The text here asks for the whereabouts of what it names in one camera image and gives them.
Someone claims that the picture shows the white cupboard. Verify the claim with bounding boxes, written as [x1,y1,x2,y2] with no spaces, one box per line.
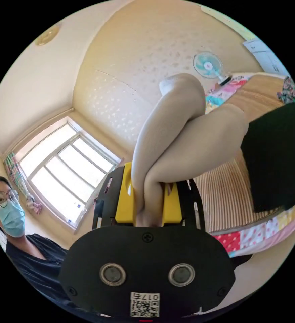
[242,38,290,75]

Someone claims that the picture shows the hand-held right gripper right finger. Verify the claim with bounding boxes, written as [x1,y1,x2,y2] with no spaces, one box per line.
[162,182,183,224]

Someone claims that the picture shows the white long sleeve shirt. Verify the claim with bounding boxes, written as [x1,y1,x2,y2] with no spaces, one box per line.
[131,73,249,227]

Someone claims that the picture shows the bed with mat and patchwork quilt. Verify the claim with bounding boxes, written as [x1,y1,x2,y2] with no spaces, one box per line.
[192,72,295,256]

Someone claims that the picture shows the round ceiling lamp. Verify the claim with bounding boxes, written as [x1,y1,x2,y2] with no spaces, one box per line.
[34,25,61,47]

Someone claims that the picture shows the checked curtain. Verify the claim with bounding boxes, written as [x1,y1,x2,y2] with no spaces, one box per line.
[3,151,44,215]

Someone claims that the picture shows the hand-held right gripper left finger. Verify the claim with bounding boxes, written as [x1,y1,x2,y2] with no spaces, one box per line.
[115,162,134,224]

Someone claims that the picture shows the person's body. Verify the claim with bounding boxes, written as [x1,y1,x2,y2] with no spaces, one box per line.
[0,174,74,312]

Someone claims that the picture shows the blue and white fan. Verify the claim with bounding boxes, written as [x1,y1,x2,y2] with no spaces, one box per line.
[193,51,233,88]

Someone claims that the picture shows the black garment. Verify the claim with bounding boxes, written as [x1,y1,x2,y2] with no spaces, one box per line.
[240,102,295,214]

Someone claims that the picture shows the pile of clothes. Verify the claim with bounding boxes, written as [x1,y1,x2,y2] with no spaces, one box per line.
[276,75,295,107]

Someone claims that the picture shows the window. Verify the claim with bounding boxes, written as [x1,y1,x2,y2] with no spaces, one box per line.
[16,120,123,229]

